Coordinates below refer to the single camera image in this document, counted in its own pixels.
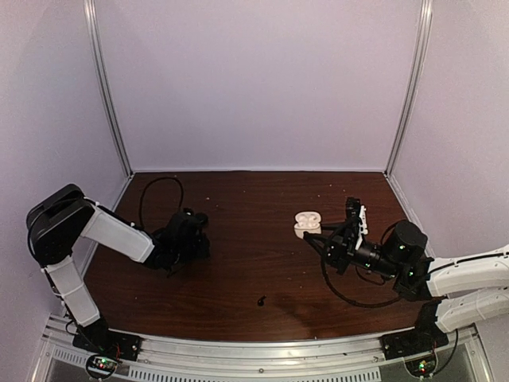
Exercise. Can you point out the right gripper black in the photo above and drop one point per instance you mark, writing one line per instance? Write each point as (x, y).
(343, 246)

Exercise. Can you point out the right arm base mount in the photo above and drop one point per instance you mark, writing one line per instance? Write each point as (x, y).
(413, 341)

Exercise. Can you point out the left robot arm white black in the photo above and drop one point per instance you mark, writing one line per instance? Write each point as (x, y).
(57, 224)

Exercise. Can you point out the aluminium frame post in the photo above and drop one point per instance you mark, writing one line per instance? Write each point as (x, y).
(420, 50)
(91, 19)

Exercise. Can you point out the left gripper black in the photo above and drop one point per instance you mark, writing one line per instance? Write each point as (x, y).
(203, 251)

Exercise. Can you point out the left circuit board with leds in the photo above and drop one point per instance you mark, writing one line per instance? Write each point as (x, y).
(100, 367)

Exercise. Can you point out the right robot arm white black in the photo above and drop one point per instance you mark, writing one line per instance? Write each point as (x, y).
(455, 292)

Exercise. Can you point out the left aluminium frame post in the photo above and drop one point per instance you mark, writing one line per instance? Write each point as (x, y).
(91, 19)

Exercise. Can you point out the front aluminium rail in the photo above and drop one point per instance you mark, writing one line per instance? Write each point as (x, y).
(357, 358)

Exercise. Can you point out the right circuit board with leds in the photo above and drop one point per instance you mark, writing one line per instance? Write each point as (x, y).
(421, 367)

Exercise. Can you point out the circuit board with leds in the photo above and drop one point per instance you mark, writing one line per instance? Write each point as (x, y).
(100, 367)
(421, 367)

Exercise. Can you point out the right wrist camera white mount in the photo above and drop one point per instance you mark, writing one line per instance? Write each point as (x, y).
(356, 210)

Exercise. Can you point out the black round cap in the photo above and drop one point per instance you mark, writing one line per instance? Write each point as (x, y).
(202, 218)

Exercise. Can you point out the right aluminium frame post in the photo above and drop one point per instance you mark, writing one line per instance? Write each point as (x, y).
(420, 50)

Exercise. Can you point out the white earbud charging case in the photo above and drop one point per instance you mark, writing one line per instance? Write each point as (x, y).
(308, 221)

